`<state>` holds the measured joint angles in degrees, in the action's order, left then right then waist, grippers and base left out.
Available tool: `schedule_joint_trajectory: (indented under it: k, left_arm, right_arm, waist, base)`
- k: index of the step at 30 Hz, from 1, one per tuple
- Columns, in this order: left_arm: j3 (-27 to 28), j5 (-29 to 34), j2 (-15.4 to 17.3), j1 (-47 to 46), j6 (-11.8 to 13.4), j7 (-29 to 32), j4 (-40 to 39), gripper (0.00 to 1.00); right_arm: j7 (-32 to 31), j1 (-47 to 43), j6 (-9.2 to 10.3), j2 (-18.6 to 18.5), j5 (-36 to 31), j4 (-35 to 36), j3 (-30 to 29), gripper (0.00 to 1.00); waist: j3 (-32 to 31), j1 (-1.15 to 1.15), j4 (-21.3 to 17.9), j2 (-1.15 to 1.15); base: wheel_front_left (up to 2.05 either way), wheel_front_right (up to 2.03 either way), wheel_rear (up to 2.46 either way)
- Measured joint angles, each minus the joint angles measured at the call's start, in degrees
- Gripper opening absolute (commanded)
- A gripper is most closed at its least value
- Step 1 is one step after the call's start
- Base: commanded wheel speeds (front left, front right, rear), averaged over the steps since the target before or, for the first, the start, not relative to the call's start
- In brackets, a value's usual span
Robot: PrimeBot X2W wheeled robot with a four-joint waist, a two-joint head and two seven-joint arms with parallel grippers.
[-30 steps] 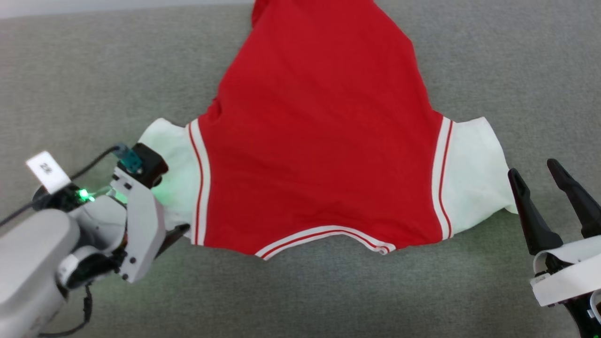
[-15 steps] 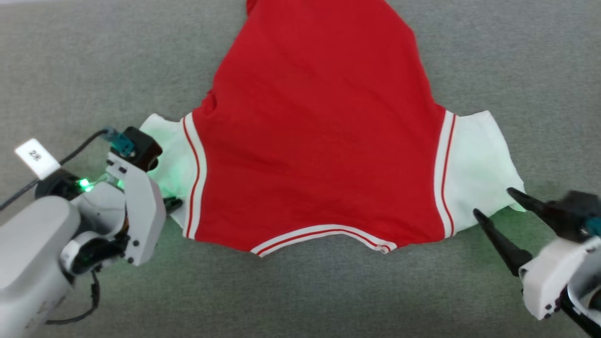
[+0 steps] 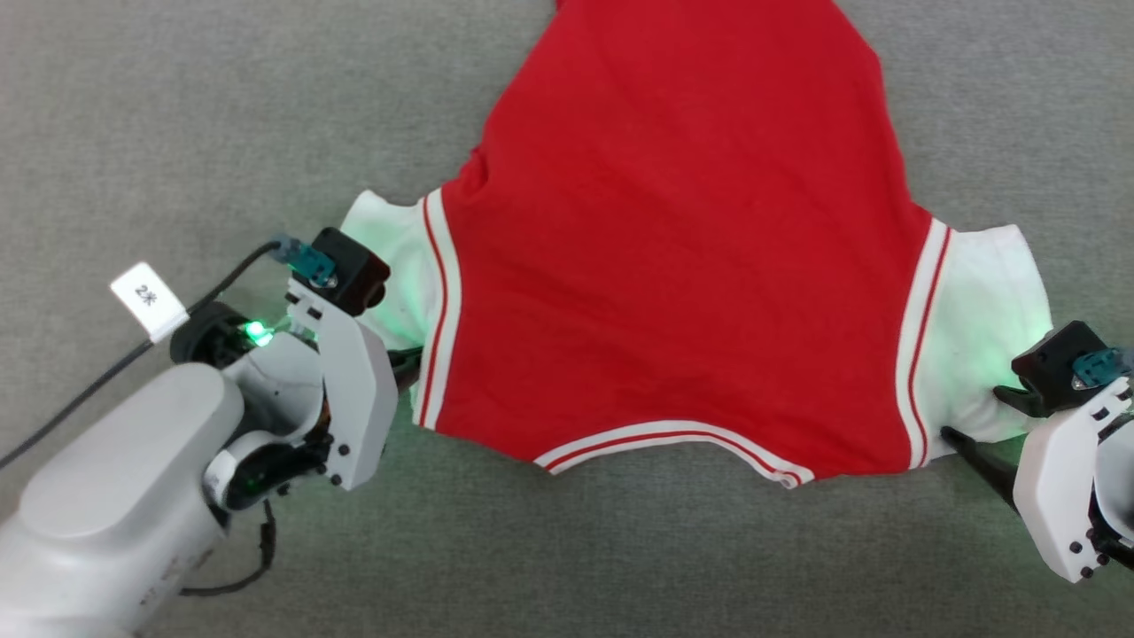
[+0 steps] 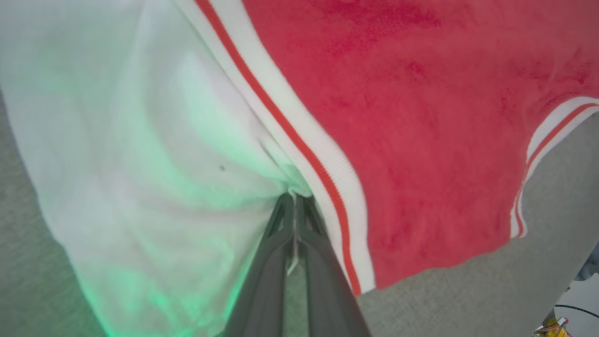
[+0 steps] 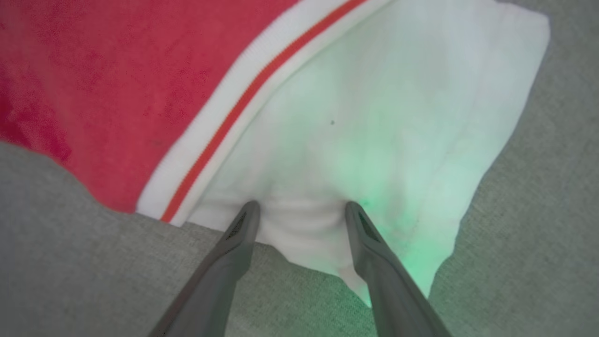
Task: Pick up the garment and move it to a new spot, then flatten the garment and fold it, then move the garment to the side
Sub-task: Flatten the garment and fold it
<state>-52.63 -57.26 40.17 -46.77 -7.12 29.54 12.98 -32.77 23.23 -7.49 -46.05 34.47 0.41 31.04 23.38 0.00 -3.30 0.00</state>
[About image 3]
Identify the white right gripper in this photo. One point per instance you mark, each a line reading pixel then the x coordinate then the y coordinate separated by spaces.
pixel 1059 487

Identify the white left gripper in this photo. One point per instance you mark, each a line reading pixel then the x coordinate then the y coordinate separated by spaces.
pixel 359 399

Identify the red shirt with white sleeves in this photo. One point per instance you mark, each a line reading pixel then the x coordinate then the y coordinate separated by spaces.
pixel 673 248

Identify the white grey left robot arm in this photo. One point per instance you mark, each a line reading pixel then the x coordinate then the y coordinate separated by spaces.
pixel 106 514

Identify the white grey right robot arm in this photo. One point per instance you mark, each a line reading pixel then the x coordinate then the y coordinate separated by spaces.
pixel 1118 478

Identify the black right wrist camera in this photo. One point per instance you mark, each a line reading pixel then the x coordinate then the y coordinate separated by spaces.
pixel 1054 365

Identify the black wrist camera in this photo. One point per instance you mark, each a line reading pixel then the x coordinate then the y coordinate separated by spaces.
pixel 1054 365
pixel 353 270

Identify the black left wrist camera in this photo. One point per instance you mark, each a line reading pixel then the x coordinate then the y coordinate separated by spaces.
pixel 353 270

